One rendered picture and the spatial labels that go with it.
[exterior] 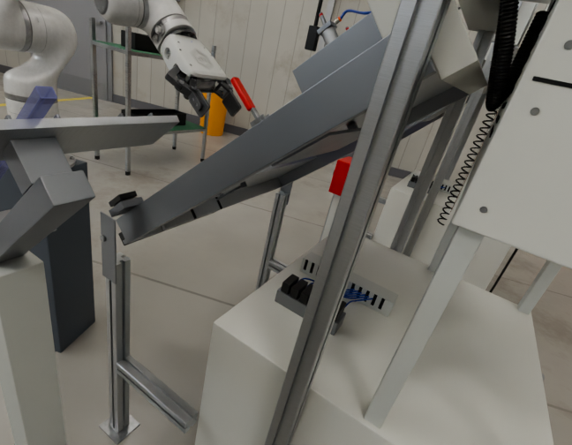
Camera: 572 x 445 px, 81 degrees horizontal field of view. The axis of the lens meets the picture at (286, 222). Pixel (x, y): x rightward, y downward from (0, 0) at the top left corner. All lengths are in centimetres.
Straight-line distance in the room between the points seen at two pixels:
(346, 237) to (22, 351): 50
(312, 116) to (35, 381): 60
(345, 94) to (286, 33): 443
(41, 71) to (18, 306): 74
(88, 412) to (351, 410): 94
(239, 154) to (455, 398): 62
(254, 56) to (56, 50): 393
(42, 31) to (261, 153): 78
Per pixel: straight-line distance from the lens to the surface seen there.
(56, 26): 118
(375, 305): 89
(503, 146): 43
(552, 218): 45
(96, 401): 141
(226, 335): 73
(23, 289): 59
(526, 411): 90
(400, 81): 40
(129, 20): 78
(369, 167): 42
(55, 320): 146
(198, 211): 99
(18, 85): 118
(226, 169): 58
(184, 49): 72
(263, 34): 494
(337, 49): 52
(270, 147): 52
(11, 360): 66
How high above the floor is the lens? 113
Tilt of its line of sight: 26 degrees down
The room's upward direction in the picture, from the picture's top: 13 degrees clockwise
